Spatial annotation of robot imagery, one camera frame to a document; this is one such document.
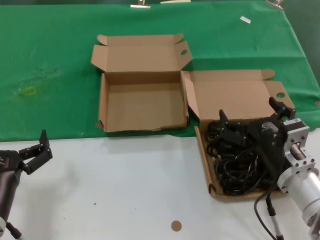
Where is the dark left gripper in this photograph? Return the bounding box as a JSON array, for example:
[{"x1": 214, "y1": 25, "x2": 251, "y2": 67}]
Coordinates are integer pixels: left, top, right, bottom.
[{"x1": 0, "y1": 129, "x2": 54, "y2": 221}]

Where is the brown cardboard box, intact rim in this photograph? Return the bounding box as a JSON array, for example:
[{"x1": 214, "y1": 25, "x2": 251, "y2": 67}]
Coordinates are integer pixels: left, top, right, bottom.
[{"x1": 181, "y1": 69, "x2": 296, "y2": 203}]

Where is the black cable with silver connector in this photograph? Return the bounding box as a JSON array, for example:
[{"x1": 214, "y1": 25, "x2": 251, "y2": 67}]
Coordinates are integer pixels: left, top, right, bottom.
[
  {"x1": 265, "y1": 193, "x2": 285, "y2": 240},
  {"x1": 5, "y1": 221, "x2": 24, "y2": 240}
]

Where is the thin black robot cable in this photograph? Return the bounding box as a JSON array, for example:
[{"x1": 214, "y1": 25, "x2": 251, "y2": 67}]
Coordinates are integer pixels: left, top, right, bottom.
[{"x1": 253, "y1": 186, "x2": 277, "y2": 240}]

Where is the green table cloth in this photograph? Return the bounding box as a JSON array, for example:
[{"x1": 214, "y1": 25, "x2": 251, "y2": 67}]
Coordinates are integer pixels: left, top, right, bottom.
[{"x1": 0, "y1": 0, "x2": 320, "y2": 143}]

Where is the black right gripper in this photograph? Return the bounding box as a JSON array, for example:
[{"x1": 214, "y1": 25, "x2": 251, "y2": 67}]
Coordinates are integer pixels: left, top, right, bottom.
[{"x1": 218, "y1": 96, "x2": 296, "y2": 181}]

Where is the round brown cardboard disc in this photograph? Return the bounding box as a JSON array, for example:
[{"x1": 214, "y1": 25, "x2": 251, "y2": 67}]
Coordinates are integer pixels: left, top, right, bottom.
[{"x1": 170, "y1": 220, "x2": 183, "y2": 233}]

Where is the brown cardboard box, torn rim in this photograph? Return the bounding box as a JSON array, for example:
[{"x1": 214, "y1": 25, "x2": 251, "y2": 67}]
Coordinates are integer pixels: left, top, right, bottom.
[{"x1": 90, "y1": 33, "x2": 193, "y2": 133}]

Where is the yellow green ring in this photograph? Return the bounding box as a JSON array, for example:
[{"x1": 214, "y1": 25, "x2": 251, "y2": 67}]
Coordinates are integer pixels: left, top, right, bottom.
[{"x1": 21, "y1": 86, "x2": 38, "y2": 97}]

